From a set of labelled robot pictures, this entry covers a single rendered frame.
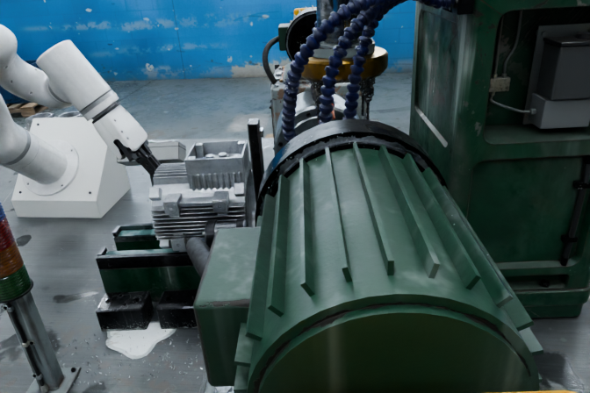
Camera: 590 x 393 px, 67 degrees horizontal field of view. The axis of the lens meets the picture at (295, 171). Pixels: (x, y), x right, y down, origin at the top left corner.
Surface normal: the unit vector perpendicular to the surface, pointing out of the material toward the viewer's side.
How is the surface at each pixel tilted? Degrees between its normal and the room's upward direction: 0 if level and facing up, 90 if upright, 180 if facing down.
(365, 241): 5
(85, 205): 90
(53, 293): 0
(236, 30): 90
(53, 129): 45
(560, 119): 90
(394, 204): 14
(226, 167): 90
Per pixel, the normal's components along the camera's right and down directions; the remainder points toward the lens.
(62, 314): -0.06, -0.90
